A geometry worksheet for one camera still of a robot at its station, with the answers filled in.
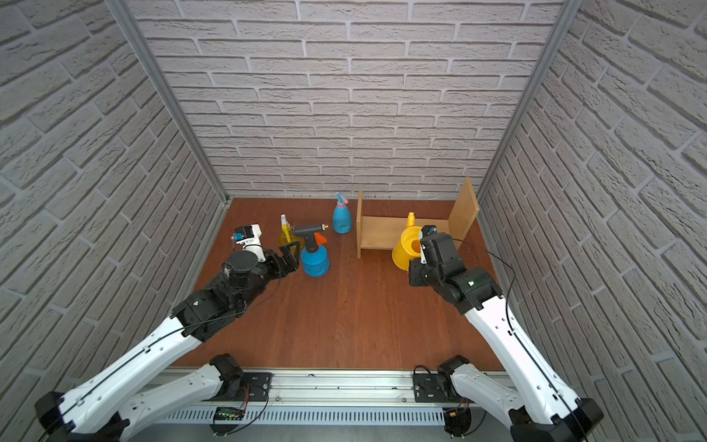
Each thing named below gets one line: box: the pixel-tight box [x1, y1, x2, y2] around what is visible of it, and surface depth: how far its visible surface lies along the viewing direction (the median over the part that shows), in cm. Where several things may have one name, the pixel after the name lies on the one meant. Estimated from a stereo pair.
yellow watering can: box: [392, 211, 423, 272], surface depth 74 cm
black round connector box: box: [443, 407, 473, 437], surface depth 72 cm
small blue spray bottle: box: [332, 191, 353, 235], surface depth 105 cm
